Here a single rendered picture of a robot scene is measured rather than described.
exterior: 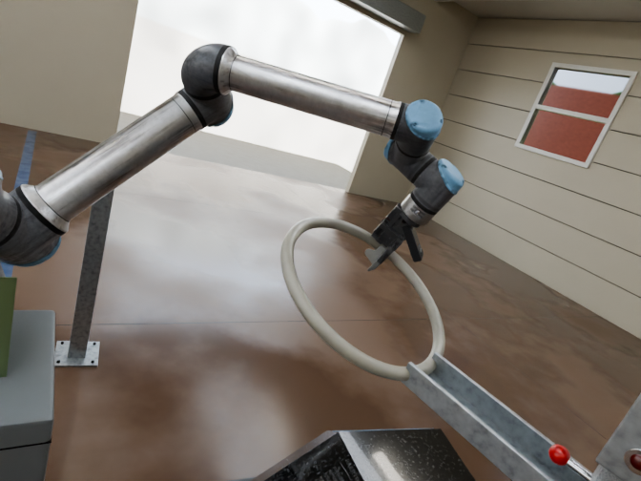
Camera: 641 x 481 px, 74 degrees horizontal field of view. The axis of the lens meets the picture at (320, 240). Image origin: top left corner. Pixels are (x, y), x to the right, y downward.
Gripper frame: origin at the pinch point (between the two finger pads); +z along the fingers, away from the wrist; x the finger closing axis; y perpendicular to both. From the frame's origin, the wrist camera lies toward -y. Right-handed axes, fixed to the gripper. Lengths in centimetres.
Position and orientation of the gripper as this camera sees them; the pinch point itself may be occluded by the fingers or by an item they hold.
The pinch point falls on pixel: (375, 264)
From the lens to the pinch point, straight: 130.0
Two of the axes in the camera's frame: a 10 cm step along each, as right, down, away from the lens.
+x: -3.7, 3.8, -8.5
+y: -7.6, -6.5, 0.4
